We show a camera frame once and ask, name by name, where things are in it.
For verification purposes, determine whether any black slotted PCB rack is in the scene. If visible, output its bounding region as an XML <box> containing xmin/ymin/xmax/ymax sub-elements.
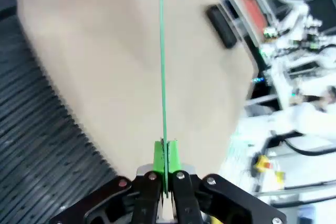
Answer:
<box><xmin>0</xmin><ymin>0</ymin><xmax>127</xmax><ymax>224</ymax></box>

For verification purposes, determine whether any table with red mat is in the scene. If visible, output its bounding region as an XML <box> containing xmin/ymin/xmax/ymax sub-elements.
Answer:
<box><xmin>225</xmin><ymin>0</ymin><xmax>266</xmax><ymax>47</ymax></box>

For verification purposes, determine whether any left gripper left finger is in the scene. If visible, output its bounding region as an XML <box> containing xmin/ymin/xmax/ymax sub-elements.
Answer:
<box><xmin>49</xmin><ymin>140</ymin><xmax>167</xmax><ymax>224</ymax></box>

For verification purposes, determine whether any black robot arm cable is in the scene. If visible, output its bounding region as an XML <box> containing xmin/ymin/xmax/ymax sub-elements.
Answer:
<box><xmin>282</xmin><ymin>134</ymin><xmax>336</xmax><ymax>157</ymax></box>

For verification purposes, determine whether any yellow emergency stop box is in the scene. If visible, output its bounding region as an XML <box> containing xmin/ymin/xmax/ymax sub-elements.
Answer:
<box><xmin>255</xmin><ymin>155</ymin><xmax>271</xmax><ymax>173</ymax></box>

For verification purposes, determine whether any black plastic tray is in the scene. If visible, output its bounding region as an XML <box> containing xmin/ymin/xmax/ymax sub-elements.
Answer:
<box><xmin>205</xmin><ymin>4</ymin><xmax>238</xmax><ymax>49</ymax></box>

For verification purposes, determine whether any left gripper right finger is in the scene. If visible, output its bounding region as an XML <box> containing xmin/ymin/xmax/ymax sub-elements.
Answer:
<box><xmin>167</xmin><ymin>138</ymin><xmax>287</xmax><ymax>224</ymax></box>

